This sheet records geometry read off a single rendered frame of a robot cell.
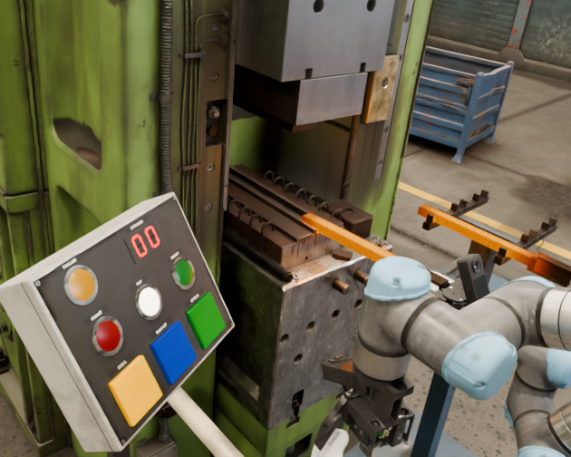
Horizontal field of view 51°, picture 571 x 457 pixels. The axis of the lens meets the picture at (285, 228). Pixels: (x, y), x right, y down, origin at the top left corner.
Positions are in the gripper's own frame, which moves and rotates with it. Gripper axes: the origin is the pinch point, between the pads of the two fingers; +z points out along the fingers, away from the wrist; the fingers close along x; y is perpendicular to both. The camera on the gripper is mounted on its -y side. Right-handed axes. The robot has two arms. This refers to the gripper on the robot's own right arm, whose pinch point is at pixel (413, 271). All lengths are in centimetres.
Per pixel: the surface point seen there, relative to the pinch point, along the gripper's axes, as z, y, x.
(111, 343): 7, -7, -64
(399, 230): 131, 103, 179
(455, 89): 199, 48, 317
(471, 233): 7.0, 4.3, 33.4
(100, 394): 2, -3, -68
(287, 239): 29.7, 3.5, -8.9
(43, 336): 9, -11, -72
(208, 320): 11.1, 0.4, -43.7
